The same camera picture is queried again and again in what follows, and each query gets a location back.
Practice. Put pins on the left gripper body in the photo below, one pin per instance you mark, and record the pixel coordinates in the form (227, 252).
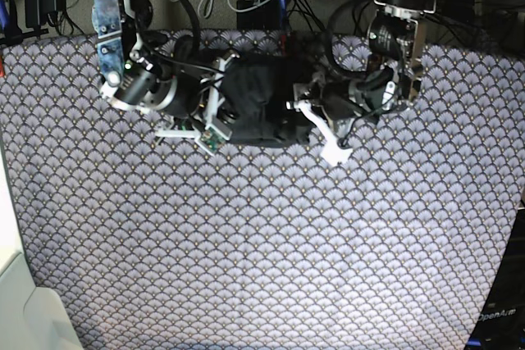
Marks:
(333, 100)

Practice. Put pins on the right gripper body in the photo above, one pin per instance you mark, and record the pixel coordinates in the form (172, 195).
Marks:
(194, 78)

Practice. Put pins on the dark grey T-shirt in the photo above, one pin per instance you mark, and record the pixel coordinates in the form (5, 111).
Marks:
(257, 88)

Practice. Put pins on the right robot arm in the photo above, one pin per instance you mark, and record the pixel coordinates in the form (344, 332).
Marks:
(138, 77)

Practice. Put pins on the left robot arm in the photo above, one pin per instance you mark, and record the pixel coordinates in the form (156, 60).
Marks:
(390, 80)

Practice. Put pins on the fan patterned tablecloth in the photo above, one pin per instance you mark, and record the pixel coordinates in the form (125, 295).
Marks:
(161, 246)

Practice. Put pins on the white plastic bin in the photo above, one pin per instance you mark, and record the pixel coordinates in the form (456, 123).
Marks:
(32, 317)

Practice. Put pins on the black OpenArm box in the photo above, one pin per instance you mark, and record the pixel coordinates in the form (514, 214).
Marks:
(501, 322)

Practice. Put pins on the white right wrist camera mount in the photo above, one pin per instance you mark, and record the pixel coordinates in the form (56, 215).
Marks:
(208, 131)

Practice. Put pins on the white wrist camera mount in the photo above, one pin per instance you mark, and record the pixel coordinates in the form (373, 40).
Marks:
(208, 131)
(331, 152)

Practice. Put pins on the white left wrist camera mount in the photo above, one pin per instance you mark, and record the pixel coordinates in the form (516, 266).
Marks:
(331, 152)

